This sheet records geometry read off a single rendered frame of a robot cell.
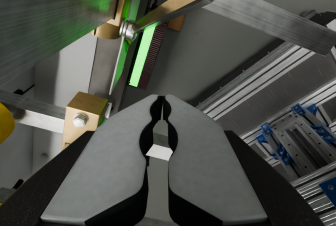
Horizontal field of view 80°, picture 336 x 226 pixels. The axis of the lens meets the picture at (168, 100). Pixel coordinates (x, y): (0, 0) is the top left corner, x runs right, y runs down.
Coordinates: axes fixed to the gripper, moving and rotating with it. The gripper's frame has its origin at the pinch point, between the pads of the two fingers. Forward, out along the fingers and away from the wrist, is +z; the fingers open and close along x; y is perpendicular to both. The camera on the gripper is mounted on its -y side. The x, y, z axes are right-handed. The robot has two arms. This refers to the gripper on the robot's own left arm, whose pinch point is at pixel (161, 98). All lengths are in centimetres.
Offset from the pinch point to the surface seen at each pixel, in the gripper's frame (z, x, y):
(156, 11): 6.5, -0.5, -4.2
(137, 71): 30.4, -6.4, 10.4
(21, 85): 33, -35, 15
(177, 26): 93, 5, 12
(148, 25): 7.7, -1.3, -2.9
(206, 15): 101, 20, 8
